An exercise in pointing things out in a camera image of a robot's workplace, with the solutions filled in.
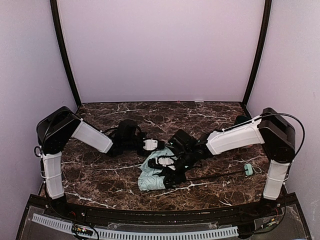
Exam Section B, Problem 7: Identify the grey slotted cable duct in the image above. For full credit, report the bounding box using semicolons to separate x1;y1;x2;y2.
31;213;239;240

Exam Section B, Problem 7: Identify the right black corner post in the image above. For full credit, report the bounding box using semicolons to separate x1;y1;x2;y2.
241;0;272;107

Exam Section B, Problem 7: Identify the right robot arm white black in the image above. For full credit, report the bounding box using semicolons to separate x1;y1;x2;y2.
163;107;301;201

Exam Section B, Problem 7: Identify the mint green folding umbrella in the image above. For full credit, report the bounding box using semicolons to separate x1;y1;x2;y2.
137;146;262;192

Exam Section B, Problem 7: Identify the dark green cup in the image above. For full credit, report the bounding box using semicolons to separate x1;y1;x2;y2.
234;115;251;125

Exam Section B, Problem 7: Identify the black corner post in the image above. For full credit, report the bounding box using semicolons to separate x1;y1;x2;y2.
241;0;272;107
49;0;82;108

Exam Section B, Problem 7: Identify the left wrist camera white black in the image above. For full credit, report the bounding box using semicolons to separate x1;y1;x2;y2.
141;138;165;152

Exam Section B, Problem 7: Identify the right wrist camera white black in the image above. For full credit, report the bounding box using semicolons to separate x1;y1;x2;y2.
147;156;176;171

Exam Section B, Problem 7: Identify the left black corner post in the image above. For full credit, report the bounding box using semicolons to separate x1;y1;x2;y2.
49;0;82;108

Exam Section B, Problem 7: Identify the black front frame rail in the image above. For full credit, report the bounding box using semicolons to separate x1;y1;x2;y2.
27;193;297;226

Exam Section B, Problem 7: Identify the small green circuit board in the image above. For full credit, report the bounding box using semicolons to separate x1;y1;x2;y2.
71;224;94;237

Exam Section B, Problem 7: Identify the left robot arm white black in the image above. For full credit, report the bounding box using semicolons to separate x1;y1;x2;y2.
33;106;155;200

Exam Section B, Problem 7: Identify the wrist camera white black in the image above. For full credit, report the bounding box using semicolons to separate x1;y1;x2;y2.
141;138;165;152
147;156;176;171

